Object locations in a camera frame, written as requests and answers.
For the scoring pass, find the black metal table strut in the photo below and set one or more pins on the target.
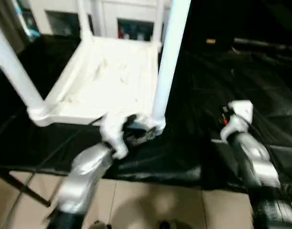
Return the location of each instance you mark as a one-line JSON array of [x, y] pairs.
[[29, 188]]

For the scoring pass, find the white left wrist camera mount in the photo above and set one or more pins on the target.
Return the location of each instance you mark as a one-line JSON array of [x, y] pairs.
[[112, 128]]

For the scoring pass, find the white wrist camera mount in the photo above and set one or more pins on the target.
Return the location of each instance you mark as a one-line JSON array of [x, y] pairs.
[[239, 112], [112, 128]]

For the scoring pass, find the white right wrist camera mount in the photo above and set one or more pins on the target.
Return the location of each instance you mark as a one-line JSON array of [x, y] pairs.
[[239, 112]]

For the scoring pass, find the white plastic table top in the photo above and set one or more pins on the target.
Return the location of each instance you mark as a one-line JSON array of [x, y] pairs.
[[100, 76]]

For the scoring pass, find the red object behind glass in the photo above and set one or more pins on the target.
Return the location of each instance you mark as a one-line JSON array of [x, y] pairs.
[[121, 33]]

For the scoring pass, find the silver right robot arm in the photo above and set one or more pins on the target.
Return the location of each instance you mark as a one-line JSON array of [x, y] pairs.
[[253, 157]]

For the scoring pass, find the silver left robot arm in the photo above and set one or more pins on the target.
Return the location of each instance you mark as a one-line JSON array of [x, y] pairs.
[[86, 171]]

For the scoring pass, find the grey curtain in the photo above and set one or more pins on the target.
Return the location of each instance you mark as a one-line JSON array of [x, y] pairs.
[[7, 23]]

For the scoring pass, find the white cabinet with glass doors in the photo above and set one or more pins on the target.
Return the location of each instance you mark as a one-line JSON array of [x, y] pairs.
[[100, 12]]

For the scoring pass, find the small tan label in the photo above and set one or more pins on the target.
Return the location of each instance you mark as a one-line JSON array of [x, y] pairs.
[[210, 41]]

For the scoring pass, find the black mat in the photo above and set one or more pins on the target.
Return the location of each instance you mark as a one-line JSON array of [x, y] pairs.
[[232, 95]]

